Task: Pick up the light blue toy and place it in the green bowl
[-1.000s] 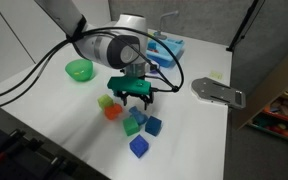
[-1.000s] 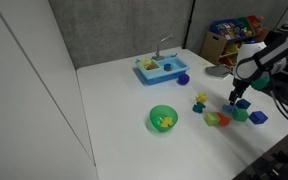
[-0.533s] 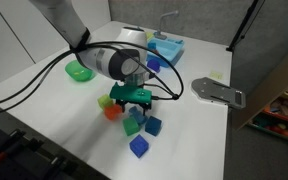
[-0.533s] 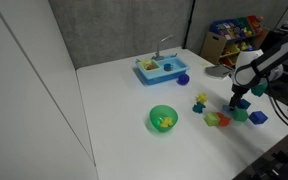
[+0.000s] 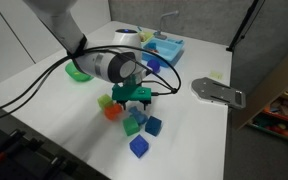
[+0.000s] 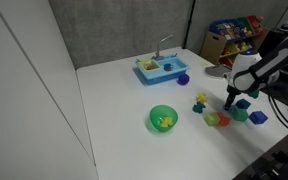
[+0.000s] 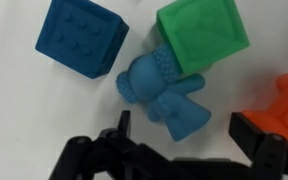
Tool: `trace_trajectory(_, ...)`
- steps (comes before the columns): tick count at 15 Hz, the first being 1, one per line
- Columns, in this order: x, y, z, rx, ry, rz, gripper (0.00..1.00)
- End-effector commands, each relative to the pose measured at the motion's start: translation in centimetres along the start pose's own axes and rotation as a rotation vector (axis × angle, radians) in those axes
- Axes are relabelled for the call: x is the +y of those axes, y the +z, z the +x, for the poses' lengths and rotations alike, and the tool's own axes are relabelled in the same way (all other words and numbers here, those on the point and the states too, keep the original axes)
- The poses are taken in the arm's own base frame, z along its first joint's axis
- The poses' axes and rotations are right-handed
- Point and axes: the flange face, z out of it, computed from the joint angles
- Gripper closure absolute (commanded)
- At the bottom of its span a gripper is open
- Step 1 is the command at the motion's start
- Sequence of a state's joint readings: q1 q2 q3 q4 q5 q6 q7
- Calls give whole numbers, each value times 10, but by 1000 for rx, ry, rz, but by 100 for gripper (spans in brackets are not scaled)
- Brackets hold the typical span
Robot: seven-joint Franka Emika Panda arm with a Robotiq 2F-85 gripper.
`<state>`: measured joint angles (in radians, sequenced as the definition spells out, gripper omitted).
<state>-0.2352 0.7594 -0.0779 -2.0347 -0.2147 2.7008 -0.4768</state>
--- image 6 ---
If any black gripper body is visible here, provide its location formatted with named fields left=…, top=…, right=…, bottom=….
left=226, top=83, right=241, bottom=100

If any light blue toy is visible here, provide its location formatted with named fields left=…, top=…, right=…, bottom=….
left=229, top=104, right=240, bottom=115

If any orange toy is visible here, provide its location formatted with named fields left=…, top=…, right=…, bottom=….
left=216, top=111, right=233, bottom=127

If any yellow star toy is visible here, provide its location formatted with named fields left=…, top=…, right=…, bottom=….
left=195, top=92, right=209, bottom=105

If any teal tree toy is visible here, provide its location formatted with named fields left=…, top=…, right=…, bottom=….
left=192, top=101, right=207, bottom=115

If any wooden toy shelf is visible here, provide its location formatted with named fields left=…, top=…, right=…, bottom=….
left=199, top=14, right=271, bottom=70

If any small yellow toy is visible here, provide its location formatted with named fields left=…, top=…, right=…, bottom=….
left=159, top=116, right=175, bottom=129

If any blue toy cup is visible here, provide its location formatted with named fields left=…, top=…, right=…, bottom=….
left=163, top=62, right=175, bottom=72

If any green translucent bowl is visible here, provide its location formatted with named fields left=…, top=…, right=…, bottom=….
left=149, top=104, right=179, bottom=133

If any light blue toy sink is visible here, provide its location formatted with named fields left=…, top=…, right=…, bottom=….
left=135, top=55, right=191, bottom=86

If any grey toy faucet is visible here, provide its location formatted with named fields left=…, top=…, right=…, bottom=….
left=151, top=34, right=174, bottom=61

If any navy blue cube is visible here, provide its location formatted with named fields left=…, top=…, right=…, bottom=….
left=235, top=98, right=252, bottom=111

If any light green cube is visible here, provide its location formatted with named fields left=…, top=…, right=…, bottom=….
left=203, top=112, right=221, bottom=127

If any royal blue cube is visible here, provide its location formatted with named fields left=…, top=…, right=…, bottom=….
left=248, top=110, right=269, bottom=126

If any purple ball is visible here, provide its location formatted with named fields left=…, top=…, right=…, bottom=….
left=176, top=72, right=191, bottom=86

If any black clamp equipment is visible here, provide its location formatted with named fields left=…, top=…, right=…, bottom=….
left=233, top=122, right=288, bottom=180

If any black pole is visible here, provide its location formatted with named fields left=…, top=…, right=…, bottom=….
left=182, top=0, right=196, bottom=50

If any yellow-green sink tray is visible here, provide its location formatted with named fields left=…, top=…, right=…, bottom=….
left=140, top=58, right=161, bottom=72

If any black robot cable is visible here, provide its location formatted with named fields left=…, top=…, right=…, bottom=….
left=264, top=81, right=288, bottom=135

